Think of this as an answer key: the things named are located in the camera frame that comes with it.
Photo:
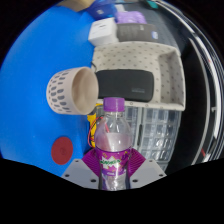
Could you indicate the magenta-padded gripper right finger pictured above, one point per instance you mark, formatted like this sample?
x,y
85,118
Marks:
x,y
146,171

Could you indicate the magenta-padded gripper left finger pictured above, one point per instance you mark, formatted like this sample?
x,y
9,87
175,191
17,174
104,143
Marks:
x,y
80,173

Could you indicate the clear bottle with purple cap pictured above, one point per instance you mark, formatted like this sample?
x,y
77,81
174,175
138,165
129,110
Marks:
x,y
113,143

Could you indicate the flat round red coaster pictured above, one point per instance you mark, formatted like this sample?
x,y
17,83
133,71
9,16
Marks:
x,y
62,150

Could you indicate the grey small-parts drawer cabinet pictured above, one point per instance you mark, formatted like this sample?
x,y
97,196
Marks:
x,y
156,133

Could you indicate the yellow multimeter with red leads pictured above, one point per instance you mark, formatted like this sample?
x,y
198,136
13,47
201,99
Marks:
x,y
91,125

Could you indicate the beige patterned cup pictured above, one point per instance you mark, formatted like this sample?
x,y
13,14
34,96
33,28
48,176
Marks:
x,y
63,90

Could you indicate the black rectangular case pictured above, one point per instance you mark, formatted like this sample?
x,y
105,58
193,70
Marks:
x,y
125,85

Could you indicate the white perforated tray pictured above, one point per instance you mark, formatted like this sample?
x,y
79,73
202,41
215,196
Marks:
x,y
140,55

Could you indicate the dark grey flat box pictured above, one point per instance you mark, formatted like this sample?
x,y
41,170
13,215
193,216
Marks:
x,y
136,32

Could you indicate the white box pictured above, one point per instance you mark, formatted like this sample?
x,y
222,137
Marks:
x,y
102,31

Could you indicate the purple bag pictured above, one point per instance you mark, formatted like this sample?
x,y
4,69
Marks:
x,y
130,17

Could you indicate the blue box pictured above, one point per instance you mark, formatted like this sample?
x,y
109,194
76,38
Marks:
x,y
101,10

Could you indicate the teal small device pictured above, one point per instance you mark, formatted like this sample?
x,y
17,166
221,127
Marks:
x,y
152,4

